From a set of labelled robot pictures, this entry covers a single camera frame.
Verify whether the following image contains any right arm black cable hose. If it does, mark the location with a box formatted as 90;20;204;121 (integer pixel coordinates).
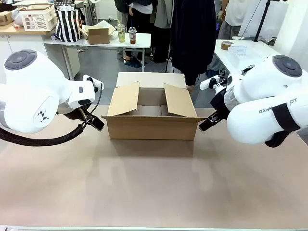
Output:
264;103;302;148

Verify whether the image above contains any person in black sweatshirt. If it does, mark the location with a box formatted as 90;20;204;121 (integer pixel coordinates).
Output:
169;0;216;91

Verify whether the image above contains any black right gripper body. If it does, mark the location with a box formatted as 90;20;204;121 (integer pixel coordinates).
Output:
210;90;231;121

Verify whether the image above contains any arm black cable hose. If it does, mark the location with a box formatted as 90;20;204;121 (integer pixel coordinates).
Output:
264;103;302;148
0;124;87;147

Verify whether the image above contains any clear plastic container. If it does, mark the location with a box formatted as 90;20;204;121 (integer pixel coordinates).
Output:
227;44;248;56

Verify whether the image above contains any thin black camera cable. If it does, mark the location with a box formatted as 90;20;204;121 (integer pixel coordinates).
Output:
81;81;104;126

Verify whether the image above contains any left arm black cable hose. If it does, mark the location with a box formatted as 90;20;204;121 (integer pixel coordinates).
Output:
0;124;87;147

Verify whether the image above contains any bystander in black trousers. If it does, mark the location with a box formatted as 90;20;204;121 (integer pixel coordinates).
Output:
114;0;154;64

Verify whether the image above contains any white foam board panel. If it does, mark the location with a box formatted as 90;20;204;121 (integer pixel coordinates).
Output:
274;0;308;61

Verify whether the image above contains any bystander in grey jacket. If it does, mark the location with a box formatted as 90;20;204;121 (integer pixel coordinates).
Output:
151;0;174;64

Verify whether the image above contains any small open cardboard box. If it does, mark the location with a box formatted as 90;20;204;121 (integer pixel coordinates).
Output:
78;20;116;45

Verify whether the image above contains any black tripod stand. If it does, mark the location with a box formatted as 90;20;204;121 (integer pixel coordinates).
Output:
254;0;272;43

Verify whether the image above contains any plastic cup brown drink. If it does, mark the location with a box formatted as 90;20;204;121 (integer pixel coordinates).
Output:
128;26;137;45

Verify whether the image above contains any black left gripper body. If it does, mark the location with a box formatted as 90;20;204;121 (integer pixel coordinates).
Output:
56;103;93;122

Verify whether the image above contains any brown cardboard shipping box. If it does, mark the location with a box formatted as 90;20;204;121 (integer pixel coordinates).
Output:
100;72;207;141

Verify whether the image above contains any black white striped bag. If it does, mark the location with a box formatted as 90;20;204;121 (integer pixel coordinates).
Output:
55;0;84;43

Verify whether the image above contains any plastic cup green drink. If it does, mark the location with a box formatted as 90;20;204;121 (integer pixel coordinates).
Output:
116;23;127;43

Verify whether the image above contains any small brown cardboard carton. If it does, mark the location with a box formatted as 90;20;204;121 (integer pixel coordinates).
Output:
0;11;13;26

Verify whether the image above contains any white plastic basket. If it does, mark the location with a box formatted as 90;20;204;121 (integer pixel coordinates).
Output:
19;4;58;32

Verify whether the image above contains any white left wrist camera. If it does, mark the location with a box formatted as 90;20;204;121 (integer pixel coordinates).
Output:
83;74;104;93

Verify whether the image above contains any bystander in white shirt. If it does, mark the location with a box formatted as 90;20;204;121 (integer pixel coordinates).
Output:
208;0;248;77

